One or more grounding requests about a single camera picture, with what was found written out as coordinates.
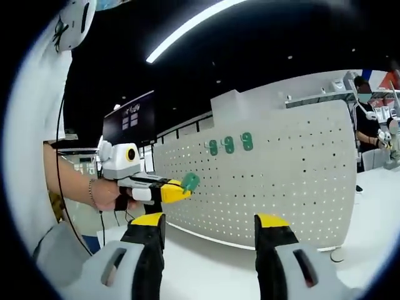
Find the silver chain bracelet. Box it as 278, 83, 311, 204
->
88, 178, 98, 209

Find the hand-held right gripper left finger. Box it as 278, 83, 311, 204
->
67, 211, 166, 300

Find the white partition block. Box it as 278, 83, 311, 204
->
210, 70, 356, 129

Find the metal shelf rack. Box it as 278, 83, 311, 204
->
284, 89, 400, 109

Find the black device cable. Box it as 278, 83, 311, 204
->
56, 93, 94, 256

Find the person's left hand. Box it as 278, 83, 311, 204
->
93, 177, 142, 213

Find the long ceiling light strip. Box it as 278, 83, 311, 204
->
146, 0, 239, 63

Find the white chest-worn device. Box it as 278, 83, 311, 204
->
61, 0, 97, 51

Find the white perforated mounting plate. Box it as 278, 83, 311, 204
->
152, 99, 359, 263

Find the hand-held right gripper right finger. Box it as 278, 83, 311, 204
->
254, 212, 360, 300

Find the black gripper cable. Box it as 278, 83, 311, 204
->
98, 207, 131, 251

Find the green hook assembly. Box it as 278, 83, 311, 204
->
220, 136, 235, 154
204, 139, 219, 156
181, 172, 201, 192
239, 132, 253, 151

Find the large dark wall screen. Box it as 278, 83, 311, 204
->
102, 90, 156, 146

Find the person's white shirt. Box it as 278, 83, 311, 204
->
6, 31, 73, 226

